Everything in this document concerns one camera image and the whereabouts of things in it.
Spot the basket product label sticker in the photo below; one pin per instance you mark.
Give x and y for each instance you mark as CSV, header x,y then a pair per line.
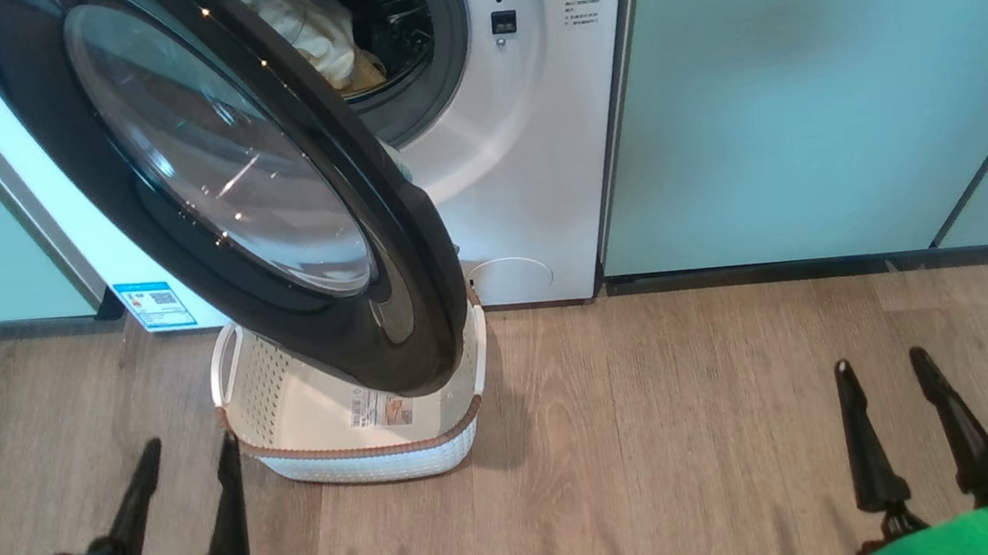
x,y
380,408

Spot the black round glass washer door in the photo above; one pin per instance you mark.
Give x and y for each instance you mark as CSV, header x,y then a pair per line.
x,y
220,159

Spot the yellow bear print garment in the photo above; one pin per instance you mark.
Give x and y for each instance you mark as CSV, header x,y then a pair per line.
x,y
306,23
367,74

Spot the dark cabinet plinth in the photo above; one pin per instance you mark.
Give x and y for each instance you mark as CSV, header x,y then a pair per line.
x,y
819,269

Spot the blue energy label sticker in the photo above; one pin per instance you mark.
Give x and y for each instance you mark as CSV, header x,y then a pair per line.
x,y
155,305

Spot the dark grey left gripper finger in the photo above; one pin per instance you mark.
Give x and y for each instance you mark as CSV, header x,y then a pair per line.
x,y
231,538
140,511

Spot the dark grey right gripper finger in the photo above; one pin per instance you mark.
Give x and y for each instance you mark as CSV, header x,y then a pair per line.
x,y
870,459
963,441

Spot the white perforated laundry basket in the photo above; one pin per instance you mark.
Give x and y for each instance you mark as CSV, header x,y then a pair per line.
x,y
367,462

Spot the white washing machine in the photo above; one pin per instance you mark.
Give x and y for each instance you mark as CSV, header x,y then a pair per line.
x,y
538,173

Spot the printed warning text label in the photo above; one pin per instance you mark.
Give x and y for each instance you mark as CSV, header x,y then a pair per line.
x,y
581,2

